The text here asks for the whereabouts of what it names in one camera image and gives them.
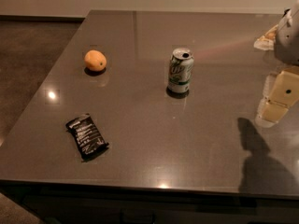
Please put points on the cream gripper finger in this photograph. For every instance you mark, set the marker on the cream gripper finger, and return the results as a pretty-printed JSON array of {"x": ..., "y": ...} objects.
[
  {"x": 266, "y": 116},
  {"x": 285, "y": 92}
]

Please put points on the white crumpled snack bag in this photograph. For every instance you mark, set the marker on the white crumpled snack bag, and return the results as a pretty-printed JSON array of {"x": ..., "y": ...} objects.
[{"x": 267, "y": 40}]

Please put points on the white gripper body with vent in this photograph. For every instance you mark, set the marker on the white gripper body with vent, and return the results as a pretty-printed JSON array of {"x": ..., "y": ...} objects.
[{"x": 288, "y": 44}]

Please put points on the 7up soda can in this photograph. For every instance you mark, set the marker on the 7up soda can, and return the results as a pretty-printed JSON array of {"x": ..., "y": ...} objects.
[{"x": 180, "y": 70}]

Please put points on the black rxbar chocolate wrapper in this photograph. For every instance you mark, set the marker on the black rxbar chocolate wrapper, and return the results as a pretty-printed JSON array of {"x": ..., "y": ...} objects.
[{"x": 90, "y": 142}]

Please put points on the orange fruit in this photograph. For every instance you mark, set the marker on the orange fruit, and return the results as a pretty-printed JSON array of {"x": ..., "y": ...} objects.
[{"x": 95, "y": 60}]

